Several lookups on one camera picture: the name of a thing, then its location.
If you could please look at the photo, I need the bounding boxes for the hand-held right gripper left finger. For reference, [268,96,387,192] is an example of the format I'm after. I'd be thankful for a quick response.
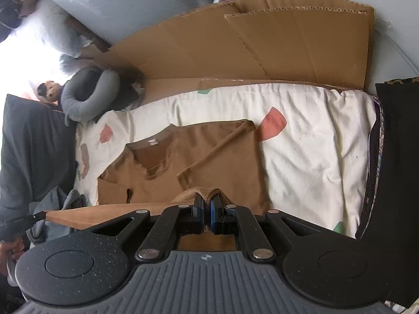
[92,194,206,263]

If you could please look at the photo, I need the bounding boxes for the dark cloth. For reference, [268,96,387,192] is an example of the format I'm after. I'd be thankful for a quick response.
[98,78,146,112]

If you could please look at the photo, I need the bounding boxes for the black patterned clothing pile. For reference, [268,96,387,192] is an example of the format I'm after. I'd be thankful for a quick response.
[355,77,419,308]

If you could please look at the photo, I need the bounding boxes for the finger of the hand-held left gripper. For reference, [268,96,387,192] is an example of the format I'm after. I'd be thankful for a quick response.
[15,212,46,231]

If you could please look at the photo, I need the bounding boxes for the person's left hand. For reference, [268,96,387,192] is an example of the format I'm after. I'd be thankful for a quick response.
[0,240,25,275]

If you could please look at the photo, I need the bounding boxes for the grey neck pillow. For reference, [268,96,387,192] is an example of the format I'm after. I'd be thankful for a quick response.
[60,66,121,123]

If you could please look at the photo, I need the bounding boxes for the brown plush toy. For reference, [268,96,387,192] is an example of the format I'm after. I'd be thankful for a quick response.
[37,81,64,103]

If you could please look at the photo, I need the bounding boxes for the white patch-print bed sheet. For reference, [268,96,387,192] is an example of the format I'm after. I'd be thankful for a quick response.
[74,83,377,239]

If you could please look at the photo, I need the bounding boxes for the brown cardboard sheet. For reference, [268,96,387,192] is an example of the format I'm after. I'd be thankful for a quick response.
[80,0,375,107]

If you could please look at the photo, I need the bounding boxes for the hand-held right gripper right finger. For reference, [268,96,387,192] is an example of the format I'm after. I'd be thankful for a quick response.
[211,194,323,262]

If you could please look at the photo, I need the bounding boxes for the brown printed T-shirt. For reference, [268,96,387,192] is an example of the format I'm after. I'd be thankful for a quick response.
[46,120,271,252]

